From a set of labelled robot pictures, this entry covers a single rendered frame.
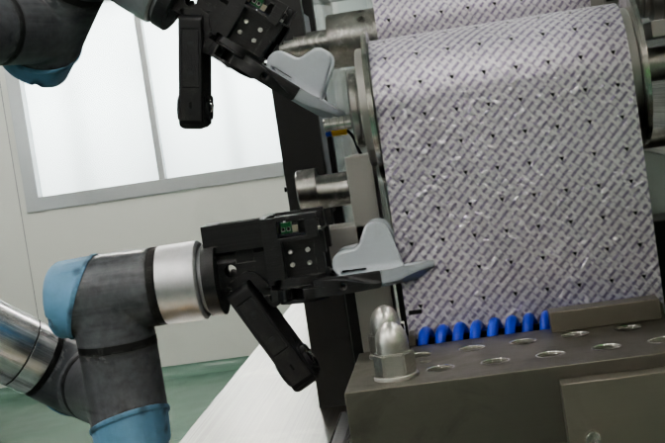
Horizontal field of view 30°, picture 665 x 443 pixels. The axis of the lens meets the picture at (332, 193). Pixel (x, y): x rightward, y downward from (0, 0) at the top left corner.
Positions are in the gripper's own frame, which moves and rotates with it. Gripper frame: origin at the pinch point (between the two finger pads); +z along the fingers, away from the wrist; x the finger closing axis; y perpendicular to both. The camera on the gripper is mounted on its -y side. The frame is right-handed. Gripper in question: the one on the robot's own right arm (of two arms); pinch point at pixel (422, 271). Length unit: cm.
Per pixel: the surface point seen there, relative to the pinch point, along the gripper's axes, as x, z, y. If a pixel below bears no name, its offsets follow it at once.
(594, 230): -0.3, 16.1, 1.6
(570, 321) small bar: -6.3, 12.4, -5.3
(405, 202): -0.3, -0.6, 6.7
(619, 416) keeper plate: -21.9, 13.9, -10.0
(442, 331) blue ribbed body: -3.3, 1.2, -5.2
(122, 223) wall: 556, -183, -21
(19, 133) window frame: 555, -232, 37
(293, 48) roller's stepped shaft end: 30.1, -12.3, 24.3
